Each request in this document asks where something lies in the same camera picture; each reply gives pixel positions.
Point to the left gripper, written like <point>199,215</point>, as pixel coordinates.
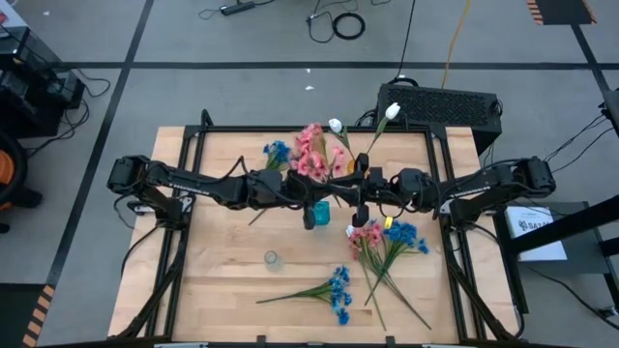
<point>302,195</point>

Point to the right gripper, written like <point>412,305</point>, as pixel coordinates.
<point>382,191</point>

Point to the pink artificial flower bunch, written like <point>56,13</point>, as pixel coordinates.
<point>309,154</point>
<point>357,245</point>
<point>374,236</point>

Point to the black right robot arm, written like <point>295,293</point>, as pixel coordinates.
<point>483,186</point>

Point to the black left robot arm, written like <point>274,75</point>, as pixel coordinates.
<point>193,186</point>

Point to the teal patterned glass vase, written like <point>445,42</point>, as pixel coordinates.
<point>322,213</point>

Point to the small amber glass vase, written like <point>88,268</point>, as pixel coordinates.
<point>350,168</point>

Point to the clear ribbed glass vase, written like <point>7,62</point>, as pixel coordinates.
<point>273,261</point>

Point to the black computer tower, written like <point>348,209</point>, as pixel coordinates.
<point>435,106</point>

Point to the white paper with logo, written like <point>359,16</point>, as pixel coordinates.
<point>527,215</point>

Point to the black power strip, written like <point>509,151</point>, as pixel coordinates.
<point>238,8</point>

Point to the black metal bar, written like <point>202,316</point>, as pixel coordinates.
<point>570,223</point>

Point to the dark grey side table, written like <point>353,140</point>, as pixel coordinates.
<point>587,261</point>

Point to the black mat with orange stripes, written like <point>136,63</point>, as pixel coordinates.
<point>14,319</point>
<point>561,12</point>

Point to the black electronics cart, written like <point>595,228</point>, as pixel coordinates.
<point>29,96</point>

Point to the black and orange machine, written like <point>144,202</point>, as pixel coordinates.
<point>5,174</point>

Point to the black metal rig frame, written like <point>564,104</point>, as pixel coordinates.
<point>232,129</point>

